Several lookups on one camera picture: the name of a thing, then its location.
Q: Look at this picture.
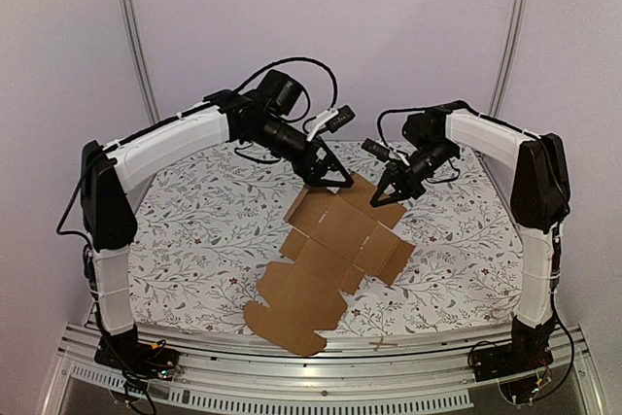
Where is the right aluminium frame post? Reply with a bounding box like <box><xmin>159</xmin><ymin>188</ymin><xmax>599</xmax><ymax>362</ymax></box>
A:
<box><xmin>488</xmin><ymin>0</ymin><xmax>528</xmax><ymax>118</ymax></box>

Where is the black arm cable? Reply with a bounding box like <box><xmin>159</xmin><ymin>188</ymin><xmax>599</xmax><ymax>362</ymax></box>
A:
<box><xmin>237</xmin><ymin>55</ymin><xmax>339</xmax><ymax>120</ymax></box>
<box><xmin>376</xmin><ymin>106</ymin><xmax>429</xmax><ymax>149</ymax></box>

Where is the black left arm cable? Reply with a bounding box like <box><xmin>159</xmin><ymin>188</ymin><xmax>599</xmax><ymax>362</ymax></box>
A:
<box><xmin>237</xmin><ymin>55</ymin><xmax>339</xmax><ymax>120</ymax></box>

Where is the floral patterned table mat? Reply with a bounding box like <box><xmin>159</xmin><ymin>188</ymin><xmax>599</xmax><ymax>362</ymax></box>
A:
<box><xmin>128</xmin><ymin>145</ymin><xmax>523</xmax><ymax>337</ymax></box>

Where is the brown cardboard box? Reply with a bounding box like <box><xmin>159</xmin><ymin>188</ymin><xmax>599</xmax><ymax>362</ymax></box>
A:
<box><xmin>244</xmin><ymin>173</ymin><xmax>415</xmax><ymax>357</ymax></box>

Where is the aluminium frame post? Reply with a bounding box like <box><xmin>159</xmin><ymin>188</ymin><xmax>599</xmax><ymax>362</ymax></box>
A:
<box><xmin>119</xmin><ymin>0</ymin><xmax>161</xmax><ymax>124</ymax></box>
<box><xmin>488</xmin><ymin>0</ymin><xmax>528</xmax><ymax>118</ymax></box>

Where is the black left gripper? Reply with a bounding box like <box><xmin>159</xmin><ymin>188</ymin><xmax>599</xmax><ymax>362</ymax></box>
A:
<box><xmin>248</xmin><ymin>114</ymin><xmax>355</xmax><ymax>188</ymax></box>

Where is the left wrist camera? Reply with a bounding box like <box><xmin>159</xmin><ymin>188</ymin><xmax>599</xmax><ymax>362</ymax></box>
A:
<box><xmin>306</xmin><ymin>105</ymin><xmax>355</xmax><ymax>141</ymax></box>

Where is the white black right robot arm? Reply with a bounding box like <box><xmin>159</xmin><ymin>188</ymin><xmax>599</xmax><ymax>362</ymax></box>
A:
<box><xmin>362</xmin><ymin>100</ymin><xmax>570</xmax><ymax>372</ymax></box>

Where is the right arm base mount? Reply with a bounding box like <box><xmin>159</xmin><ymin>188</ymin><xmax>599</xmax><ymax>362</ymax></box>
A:
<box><xmin>467</xmin><ymin>340</ymin><xmax>554</xmax><ymax>405</ymax></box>

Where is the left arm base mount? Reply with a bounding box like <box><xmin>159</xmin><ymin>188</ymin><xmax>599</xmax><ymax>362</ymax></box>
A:
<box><xmin>94</xmin><ymin>330</ymin><xmax>180</xmax><ymax>380</ymax></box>

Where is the aluminium front rail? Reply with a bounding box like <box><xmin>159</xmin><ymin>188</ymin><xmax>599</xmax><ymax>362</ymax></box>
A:
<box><xmin>46</xmin><ymin>322</ymin><xmax>604</xmax><ymax>415</ymax></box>

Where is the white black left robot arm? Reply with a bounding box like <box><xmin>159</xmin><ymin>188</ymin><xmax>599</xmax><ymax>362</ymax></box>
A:
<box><xmin>79</xmin><ymin>69</ymin><xmax>355</xmax><ymax>370</ymax></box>

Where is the small wooden cross stick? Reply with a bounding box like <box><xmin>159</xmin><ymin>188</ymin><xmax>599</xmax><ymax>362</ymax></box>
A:
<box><xmin>368</xmin><ymin>336</ymin><xmax>397</xmax><ymax>352</ymax></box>

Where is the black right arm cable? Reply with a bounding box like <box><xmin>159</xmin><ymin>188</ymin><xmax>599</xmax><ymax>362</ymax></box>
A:
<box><xmin>376</xmin><ymin>106</ymin><xmax>429</xmax><ymax>149</ymax></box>

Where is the left aluminium frame post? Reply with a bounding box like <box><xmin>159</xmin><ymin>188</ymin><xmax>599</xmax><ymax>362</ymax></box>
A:
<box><xmin>119</xmin><ymin>0</ymin><xmax>161</xmax><ymax>124</ymax></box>

